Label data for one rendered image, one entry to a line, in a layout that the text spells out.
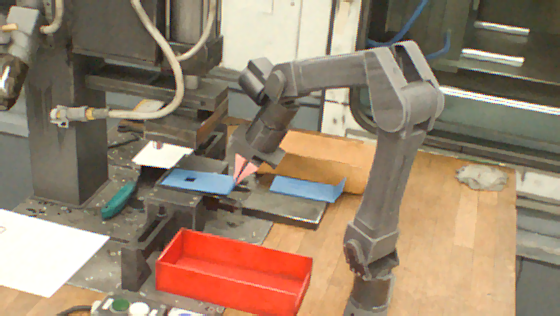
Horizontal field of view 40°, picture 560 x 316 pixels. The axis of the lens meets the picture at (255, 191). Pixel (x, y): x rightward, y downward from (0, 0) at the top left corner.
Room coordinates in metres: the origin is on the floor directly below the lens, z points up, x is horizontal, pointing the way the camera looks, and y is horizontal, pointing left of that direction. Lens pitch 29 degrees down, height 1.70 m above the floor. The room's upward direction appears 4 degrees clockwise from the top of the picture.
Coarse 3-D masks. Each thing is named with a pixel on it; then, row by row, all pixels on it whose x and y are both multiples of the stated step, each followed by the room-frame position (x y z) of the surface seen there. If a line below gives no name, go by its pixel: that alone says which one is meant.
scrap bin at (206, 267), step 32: (160, 256) 1.08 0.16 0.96; (192, 256) 1.17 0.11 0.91; (224, 256) 1.16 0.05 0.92; (256, 256) 1.14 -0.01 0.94; (288, 256) 1.13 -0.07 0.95; (160, 288) 1.06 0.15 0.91; (192, 288) 1.05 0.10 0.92; (224, 288) 1.03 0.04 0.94; (256, 288) 1.02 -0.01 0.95; (288, 288) 1.10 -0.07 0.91
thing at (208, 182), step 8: (168, 176) 1.32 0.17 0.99; (176, 176) 1.32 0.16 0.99; (184, 176) 1.32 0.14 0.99; (192, 176) 1.32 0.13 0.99; (200, 176) 1.32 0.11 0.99; (208, 176) 1.32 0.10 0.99; (216, 176) 1.32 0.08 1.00; (224, 176) 1.32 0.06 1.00; (168, 184) 1.29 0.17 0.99; (176, 184) 1.29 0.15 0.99; (184, 184) 1.29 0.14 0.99; (192, 184) 1.29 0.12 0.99; (200, 184) 1.29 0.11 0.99; (208, 184) 1.29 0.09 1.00; (216, 184) 1.29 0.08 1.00; (224, 184) 1.29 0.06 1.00; (232, 184) 1.25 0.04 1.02; (216, 192) 1.26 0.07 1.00; (224, 192) 1.26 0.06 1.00
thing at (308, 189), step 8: (272, 184) 1.44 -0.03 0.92; (280, 184) 1.45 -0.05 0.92; (288, 184) 1.45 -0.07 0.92; (304, 184) 1.45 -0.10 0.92; (312, 184) 1.46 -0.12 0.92; (320, 184) 1.46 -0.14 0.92; (328, 184) 1.46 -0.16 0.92; (280, 192) 1.41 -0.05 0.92; (288, 192) 1.41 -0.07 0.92; (296, 192) 1.42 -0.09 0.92; (304, 192) 1.42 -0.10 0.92; (312, 192) 1.42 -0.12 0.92; (320, 192) 1.42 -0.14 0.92; (328, 192) 1.43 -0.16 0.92; (336, 192) 1.41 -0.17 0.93; (320, 200) 1.39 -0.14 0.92; (328, 200) 1.39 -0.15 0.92
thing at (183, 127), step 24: (96, 72) 1.37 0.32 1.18; (120, 72) 1.40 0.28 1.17; (144, 72) 1.39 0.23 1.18; (192, 72) 1.31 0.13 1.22; (144, 96) 1.31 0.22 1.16; (168, 96) 1.30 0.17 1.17; (192, 96) 1.29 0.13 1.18; (216, 96) 1.29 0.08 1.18; (168, 120) 1.25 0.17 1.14; (192, 120) 1.26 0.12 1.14; (216, 120) 1.32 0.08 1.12; (168, 144) 1.23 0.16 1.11; (192, 144) 1.22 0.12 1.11
